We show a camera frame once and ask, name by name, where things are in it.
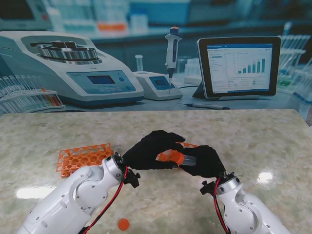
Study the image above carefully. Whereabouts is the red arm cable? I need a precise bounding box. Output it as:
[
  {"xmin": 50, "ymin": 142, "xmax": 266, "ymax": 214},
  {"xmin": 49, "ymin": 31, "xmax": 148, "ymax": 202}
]
[
  {"xmin": 82, "ymin": 167, "xmax": 129, "ymax": 234},
  {"xmin": 213, "ymin": 177, "xmax": 231, "ymax": 234}
]

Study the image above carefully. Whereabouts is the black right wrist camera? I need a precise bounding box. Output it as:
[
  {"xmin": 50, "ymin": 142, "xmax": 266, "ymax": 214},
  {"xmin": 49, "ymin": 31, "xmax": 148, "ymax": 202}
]
[{"xmin": 199, "ymin": 180, "xmax": 216, "ymax": 195}]

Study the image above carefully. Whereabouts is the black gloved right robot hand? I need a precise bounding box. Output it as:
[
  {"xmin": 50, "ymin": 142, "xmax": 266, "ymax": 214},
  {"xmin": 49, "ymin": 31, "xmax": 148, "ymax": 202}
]
[{"xmin": 180, "ymin": 145, "xmax": 226, "ymax": 178}]

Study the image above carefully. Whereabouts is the red left arm cable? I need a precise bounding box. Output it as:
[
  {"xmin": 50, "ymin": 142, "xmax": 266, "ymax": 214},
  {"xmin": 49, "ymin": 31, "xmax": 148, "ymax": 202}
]
[{"xmin": 82, "ymin": 167, "xmax": 129, "ymax": 234}]

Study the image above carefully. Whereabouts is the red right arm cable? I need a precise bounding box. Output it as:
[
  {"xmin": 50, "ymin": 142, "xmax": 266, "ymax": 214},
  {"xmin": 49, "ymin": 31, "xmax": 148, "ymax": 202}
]
[{"xmin": 213, "ymin": 177, "xmax": 231, "ymax": 234}]

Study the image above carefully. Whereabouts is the empty orange test tube rack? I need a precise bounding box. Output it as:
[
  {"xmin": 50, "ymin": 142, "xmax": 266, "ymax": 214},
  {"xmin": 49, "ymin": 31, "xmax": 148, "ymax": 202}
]
[{"xmin": 56, "ymin": 143, "xmax": 115, "ymax": 178}]

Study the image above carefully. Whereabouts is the clear plastic test tube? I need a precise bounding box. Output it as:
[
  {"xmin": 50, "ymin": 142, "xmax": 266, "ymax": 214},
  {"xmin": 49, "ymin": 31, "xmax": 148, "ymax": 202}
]
[{"xmin": 182, "ymin": 155, "xmax": 197, "ymax": 167}]

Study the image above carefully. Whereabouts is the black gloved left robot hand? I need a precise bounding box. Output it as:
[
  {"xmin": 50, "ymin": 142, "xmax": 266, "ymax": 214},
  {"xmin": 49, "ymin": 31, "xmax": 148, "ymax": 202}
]
[{"xmin": 123, "ymin": 130, "xmax": 186, "ymax": 171}]

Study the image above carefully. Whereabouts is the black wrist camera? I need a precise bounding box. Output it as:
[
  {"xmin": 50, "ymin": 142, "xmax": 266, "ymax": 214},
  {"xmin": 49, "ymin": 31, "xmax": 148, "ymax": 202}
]
[
  {"xmin": 123, "ymin": 169, "xmax": 141, "ymax": 189},
  {"xmin": 199, "ymin": 180, "xmax": 216, "ymax": 195}
]

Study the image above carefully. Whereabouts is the printed laboratory backdrop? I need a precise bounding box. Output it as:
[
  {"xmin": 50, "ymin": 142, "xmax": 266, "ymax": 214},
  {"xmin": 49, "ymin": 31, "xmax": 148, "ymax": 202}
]
[{"xmin": 0, "ymin": 0, "xmax": 312, "ymax": 120}]

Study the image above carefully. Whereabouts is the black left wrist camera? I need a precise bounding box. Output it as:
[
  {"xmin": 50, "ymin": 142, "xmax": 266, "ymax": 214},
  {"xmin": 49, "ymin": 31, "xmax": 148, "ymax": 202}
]
[{"xmin": 123, "ymin": 169, "xmax": 141, "ymax": 189}]

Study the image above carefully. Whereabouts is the orange tube cap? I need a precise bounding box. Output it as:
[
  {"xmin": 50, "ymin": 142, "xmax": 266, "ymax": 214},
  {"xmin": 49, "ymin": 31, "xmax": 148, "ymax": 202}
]
[
  {"xmin": 171, "ymin": 151, "xmax": 184, "ymax": 164},
  {"xmin": 118, "ymin": 218, "xmax": 130, "ymax": 231}
]

